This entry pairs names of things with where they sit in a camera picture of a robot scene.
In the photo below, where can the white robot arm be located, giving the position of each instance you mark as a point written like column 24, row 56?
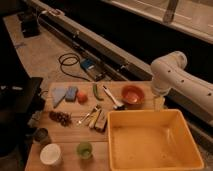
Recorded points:
column 168, row 72

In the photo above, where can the metal cup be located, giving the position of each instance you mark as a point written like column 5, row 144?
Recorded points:
column 42, row 136

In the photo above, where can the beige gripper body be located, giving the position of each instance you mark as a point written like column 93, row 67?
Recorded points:
column 159, row 103

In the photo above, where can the orange bowl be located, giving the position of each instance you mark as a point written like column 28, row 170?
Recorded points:
column 132, row 95

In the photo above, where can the black box on floor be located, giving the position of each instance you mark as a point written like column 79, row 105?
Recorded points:
column 29, row 26

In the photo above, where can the blue sponge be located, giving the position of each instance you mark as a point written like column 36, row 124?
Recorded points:
column 71, row 94

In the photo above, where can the wooden block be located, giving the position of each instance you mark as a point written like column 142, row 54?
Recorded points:
column 101, row 122

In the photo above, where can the orange tomato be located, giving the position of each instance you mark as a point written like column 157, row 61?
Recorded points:
column 82, row 97

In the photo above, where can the green chili pepper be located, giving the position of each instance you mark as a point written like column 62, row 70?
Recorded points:
column 95, row 92

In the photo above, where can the wooden-handled knife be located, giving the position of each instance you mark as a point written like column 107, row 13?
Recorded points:
column 94, row 119

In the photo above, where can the green cup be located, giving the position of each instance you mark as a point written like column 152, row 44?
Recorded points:
column 84, row 150

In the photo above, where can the white spatula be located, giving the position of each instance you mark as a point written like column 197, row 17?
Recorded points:
column 117, row 104

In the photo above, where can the bunch of dark grapes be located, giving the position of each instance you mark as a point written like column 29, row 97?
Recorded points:
column 63, row 118

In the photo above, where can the yellow plastic bin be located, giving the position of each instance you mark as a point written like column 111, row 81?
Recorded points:
column 149, row 140

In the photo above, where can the long metal rail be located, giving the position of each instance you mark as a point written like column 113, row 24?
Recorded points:
column 112, row 58

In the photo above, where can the blue box device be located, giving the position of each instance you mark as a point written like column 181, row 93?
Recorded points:
column 87, row 64

